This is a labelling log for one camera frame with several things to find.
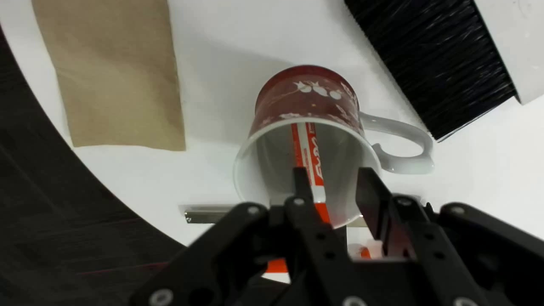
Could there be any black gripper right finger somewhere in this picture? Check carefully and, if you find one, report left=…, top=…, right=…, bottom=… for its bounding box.
left=354, top=168, right=453, bottom=306

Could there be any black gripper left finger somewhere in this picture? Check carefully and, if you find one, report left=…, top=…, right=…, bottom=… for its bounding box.
left=281, top=166, right=346, bottom=306

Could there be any red marker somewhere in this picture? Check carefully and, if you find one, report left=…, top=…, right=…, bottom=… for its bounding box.
left=261, top=122, right=329, bottom=222

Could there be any maroon mug white inside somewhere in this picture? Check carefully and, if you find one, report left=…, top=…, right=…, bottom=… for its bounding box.
left=232, top=64, right=433, bottom=227

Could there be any round white table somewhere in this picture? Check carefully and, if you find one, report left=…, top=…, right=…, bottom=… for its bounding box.
left=0, top=0, right=544, bottom=285

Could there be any tan cloth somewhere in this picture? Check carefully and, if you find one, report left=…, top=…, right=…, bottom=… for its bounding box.
left=30, top=0, right=184, bottom=151

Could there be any bar clamp orange handle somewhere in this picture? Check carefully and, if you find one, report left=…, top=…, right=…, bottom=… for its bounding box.
left=173, top=202, right=373, bottom=284

